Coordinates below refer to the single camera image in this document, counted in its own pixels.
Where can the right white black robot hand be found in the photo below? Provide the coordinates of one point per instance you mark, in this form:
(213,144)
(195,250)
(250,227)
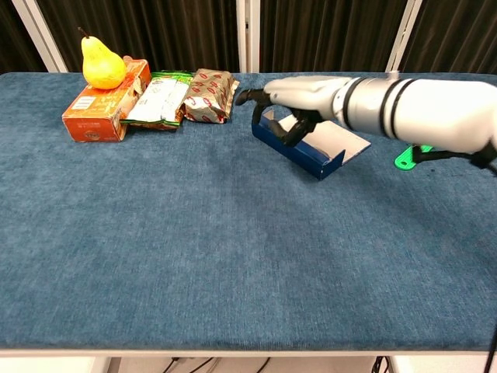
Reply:
(303,93)

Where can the blue glasses case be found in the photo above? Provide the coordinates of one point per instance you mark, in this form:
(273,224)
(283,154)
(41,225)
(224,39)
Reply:
(306,151)

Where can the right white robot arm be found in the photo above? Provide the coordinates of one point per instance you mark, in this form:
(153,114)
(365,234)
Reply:
(419,109)

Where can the blue green hand clapper toy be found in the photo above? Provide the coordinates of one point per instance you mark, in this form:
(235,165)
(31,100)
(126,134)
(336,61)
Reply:
(405,158)

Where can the orange carton box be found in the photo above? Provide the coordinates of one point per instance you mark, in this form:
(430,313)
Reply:
(97,116)

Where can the black pleated screen panel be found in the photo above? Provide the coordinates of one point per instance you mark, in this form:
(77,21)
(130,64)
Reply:
(15,46)
(330,31)
(155,31)
(458,35)

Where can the brown silver snack packet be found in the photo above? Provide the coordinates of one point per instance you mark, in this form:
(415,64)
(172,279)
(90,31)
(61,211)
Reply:
(209,97)

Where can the green white snack packet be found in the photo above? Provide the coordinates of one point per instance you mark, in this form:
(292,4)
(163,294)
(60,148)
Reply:
(163,101)

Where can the blue table mat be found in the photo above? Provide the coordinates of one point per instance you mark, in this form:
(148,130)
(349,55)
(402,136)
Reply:
(194,233)

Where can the yellow pear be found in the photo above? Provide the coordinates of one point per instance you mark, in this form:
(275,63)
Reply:
(101,64)

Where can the grey metal screen post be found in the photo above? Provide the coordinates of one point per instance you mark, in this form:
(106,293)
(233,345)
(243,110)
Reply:
(247,35)
(404,35)
(39,35)

